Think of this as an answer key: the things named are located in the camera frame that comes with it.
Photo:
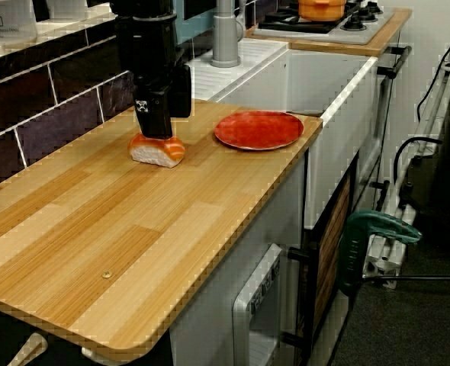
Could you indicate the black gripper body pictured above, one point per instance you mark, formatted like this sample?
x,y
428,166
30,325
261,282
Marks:
x,y
180,91

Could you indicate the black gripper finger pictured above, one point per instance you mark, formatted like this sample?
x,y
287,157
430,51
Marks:
x,y
152,118

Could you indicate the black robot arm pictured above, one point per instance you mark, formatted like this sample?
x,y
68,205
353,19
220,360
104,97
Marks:
x,y
145,38

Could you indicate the red round plate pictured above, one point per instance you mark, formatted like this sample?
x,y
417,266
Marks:
x,y
259,129

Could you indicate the grey toy kitchen faucet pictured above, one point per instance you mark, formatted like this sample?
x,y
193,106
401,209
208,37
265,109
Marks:
x,y
225,38

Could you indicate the dark tiled backsplash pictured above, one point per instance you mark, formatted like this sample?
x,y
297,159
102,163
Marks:
x,y
57,106

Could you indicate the cream shelf ledge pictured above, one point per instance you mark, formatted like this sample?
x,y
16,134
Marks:
x,y
68,28

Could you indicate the black burner grate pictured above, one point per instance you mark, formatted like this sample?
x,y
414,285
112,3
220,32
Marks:
x,y
286,23

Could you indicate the grey toy stove top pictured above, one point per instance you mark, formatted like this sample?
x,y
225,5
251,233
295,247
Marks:
x,y
324,36

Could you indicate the orange toy pot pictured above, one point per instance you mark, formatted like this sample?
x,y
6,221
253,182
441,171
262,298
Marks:
x,y
320,11

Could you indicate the brass countertop screw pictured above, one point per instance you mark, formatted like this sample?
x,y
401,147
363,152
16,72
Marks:
x,y
106,273

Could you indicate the white toy kitchen sink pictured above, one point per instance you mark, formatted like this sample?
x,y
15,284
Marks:
x,y
339,152

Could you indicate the clear plastic container white lid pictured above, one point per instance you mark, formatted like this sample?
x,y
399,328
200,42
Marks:
x,y
4,19

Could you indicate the black stove knob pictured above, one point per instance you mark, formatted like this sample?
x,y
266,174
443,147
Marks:
x,y
367,13
352,24
374,5

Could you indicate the white toy kitchen cabinet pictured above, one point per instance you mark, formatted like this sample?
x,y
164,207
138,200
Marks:
x,y
209,316

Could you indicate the wooden stove counter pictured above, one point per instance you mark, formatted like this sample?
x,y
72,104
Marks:
x,y
381,42

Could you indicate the grey toy oven door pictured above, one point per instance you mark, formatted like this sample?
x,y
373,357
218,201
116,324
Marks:
x,y
244,305

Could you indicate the wood slat cabinet door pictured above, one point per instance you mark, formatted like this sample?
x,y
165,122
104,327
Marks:
x,y
332,248

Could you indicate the green clamp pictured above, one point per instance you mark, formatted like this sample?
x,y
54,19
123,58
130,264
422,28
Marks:
x,y
352,251

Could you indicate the white rounded support leg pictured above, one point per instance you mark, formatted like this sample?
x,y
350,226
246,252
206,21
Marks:
x,y
93,352
28,348

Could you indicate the aluminium extrusion frame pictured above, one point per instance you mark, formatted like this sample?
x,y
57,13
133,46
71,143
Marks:
x,y
385,259

